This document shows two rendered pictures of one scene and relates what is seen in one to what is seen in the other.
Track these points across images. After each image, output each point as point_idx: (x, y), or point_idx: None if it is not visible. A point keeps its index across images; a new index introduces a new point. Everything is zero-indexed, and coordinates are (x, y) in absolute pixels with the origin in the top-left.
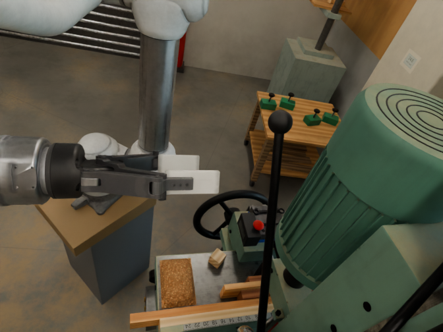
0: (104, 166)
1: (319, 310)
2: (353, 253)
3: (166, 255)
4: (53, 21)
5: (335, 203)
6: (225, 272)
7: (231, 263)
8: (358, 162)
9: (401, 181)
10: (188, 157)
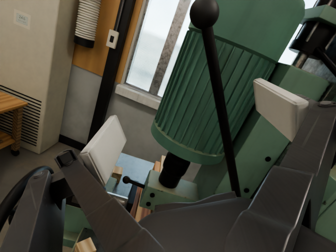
0: (305, 238)
1: (249, 161)
2: None
3: None
4: None
5: (252, 74)
6: (101, 250)
7: (94, 238)
8: (273, 26)
9: (293, 29)
10: (112, 124)
